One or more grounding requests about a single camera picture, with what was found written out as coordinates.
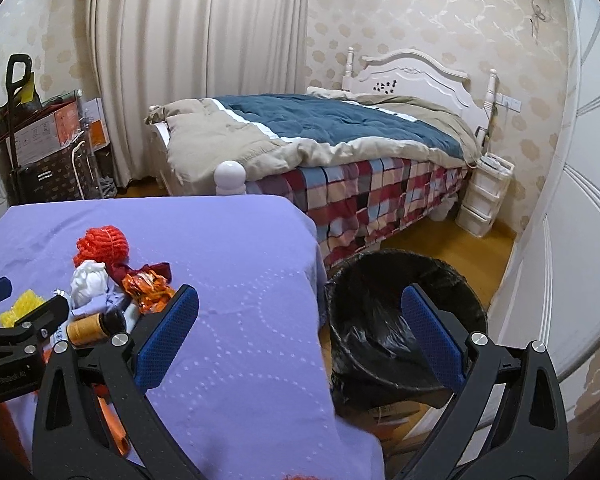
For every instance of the grey cloth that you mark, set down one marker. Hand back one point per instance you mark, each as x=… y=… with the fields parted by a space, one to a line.
x=108 y=187

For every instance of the orange snack wrapper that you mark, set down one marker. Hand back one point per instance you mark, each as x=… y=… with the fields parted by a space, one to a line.
x=147 y=287

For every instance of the white tissue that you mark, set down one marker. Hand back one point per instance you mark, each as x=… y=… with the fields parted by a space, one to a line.
x=87 y=282

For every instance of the checkered bedsheet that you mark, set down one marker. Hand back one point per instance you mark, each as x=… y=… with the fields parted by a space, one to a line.
x=370 y=195

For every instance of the large red foam net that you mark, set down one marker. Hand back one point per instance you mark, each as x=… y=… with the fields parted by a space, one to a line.
x=102 y=246

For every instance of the black trash bin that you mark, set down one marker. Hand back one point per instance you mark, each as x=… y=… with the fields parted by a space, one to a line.
x=375 y=300

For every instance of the black hand trolley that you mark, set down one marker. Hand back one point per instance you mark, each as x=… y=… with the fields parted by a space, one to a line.
x=12 y=110

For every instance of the small white orange cardboard box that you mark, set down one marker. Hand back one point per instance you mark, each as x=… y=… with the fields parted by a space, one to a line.
x=100 y=132

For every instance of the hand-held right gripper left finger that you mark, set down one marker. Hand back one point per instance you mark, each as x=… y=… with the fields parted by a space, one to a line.
x=167 y=340

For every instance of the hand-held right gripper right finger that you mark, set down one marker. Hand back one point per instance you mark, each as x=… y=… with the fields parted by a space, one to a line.
x=430 y=335

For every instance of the beige pillow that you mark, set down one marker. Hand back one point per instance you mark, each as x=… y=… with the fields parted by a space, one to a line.
x=330 y=93

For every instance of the cream curtain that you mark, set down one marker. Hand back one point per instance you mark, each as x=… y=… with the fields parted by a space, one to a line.
x=180 y=35

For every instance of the yellow bottle with black cap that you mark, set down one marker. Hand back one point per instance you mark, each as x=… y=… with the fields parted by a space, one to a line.
x=87 y=329

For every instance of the orange paper carton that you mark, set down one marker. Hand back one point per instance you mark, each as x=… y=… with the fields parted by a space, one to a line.
x=115 y=425

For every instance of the yellow foam net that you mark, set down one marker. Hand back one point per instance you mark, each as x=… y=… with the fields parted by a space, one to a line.
x=22 y=305

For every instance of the large white orange cardboard box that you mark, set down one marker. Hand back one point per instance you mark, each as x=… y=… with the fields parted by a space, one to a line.
x=40 y=135

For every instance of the brown cardboard box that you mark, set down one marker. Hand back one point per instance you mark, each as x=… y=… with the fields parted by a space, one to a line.
x=395 y=412

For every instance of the small white bucket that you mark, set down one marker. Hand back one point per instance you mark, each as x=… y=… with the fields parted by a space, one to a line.
x=445 y=207

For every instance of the bed with quilt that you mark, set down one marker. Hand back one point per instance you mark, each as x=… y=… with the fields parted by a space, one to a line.
x=410 y=70

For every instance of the dark bag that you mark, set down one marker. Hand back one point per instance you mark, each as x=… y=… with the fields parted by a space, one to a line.
x=2 y=120

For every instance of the white drawer unit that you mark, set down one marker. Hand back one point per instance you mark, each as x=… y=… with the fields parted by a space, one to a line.
x=480 y=200

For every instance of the white wall socket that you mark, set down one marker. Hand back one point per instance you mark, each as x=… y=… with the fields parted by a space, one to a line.
x=508 y=102

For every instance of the yellow tag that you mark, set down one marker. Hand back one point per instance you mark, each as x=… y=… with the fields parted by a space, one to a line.
x=28 y=87

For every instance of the white wardrobe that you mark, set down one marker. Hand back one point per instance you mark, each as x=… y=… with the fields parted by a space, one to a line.
x=570 y=210

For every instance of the blue beige duvet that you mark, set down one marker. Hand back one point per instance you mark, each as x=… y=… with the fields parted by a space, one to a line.
x=330 y=120

